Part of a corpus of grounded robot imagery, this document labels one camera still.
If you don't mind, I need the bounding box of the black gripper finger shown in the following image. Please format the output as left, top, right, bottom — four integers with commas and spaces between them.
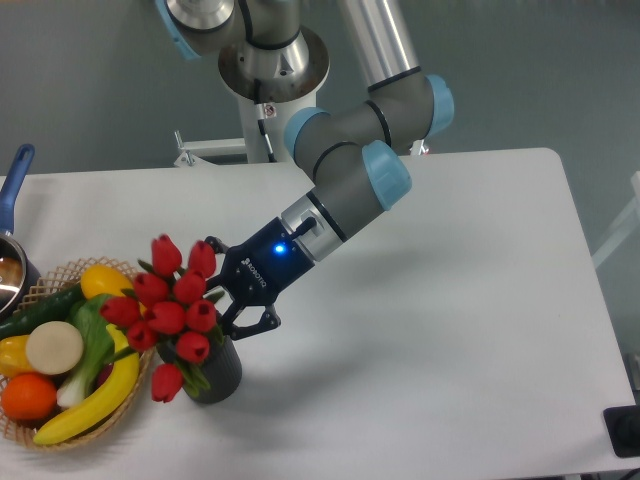
205, 236, 231, 290
219, 302, 281, 339

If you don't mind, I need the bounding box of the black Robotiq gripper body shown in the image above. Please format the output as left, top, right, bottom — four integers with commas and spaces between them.
219, 218, 317, 313

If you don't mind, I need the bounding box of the red tulip bouquet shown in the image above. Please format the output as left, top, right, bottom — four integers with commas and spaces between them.
100, 234, 224, 403

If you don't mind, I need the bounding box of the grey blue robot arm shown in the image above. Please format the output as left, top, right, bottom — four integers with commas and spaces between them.
156, 1, 454, 340

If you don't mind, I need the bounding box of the dark grey ribbed vase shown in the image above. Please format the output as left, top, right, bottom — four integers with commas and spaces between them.
157, 336, 242, 404

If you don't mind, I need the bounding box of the yellow lemon squash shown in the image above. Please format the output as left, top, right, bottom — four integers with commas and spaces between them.
80, 264, 143, 322

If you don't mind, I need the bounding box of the yellow banana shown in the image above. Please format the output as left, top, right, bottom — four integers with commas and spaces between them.
33, 352, 140, 446

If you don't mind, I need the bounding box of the green bok choy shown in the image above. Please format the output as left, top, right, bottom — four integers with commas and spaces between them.
57, 294, 114, 410

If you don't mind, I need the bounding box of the woven wicker basket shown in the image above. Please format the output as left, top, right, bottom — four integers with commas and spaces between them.
1, 257, 154, 452

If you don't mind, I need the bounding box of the green cucumber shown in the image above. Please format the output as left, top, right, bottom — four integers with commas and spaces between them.
1, 283, 85, 340

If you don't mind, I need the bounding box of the beige round bun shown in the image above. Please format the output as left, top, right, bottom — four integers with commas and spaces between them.
25, 321, 84, 375

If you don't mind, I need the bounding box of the yellow bell pepper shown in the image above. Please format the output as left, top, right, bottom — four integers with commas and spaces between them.
0, 335, 35, 378

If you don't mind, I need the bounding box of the orange fruit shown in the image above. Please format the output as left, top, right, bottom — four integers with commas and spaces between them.
1, 373, 57, 421

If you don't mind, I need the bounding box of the black device at edge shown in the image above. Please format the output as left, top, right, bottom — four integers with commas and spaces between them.
603, 405, 639, 458

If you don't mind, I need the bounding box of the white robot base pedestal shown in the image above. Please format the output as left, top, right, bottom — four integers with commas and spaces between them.
174, 93, 316, 167

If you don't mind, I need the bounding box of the black base cable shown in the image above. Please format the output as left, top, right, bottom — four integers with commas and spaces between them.
252, 78, 278, 163

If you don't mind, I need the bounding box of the blue handled saucepan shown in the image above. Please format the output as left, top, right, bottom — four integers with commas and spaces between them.
1, 143, 40, 321

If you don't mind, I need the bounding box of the white frame at right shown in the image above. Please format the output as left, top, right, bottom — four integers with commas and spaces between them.
591, 171, 639, 269

